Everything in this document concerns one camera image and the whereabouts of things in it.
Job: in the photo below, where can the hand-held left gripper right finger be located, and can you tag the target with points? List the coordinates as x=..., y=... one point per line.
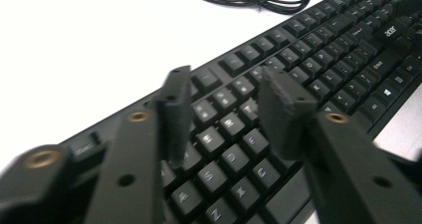
x=285, y=117

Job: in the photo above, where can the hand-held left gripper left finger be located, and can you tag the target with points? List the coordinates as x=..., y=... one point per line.
x=175, y=117

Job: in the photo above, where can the black computer keyboard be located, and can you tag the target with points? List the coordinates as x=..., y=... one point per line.
x=331, y=71

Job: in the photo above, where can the white board table cover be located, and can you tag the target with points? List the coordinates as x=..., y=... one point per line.
x=83, y=51

